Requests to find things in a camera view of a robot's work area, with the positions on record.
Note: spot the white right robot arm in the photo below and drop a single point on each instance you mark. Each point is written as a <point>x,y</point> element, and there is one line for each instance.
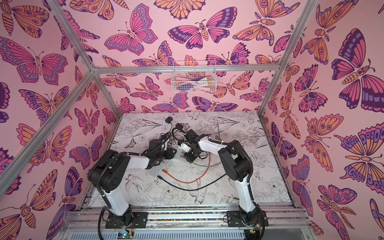
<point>238,167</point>

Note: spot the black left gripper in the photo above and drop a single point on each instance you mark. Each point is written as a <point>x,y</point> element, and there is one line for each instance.
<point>171,153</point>

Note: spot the white wire basket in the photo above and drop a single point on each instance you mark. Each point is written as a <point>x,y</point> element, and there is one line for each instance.
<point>194,76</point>

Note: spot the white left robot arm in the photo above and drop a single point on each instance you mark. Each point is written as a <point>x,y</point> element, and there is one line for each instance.
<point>108,173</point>

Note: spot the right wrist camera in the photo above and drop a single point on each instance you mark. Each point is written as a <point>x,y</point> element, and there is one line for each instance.
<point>185,147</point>

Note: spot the white network switch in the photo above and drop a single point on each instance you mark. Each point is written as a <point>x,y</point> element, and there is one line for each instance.
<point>178,153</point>
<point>155,170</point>

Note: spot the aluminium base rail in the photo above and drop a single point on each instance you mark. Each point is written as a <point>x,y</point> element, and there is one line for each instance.
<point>217,222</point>

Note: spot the black power adapter left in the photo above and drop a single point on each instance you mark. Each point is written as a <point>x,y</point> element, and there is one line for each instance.
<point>169,120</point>

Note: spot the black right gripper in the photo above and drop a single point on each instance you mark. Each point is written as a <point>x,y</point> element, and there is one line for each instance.
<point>187,135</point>

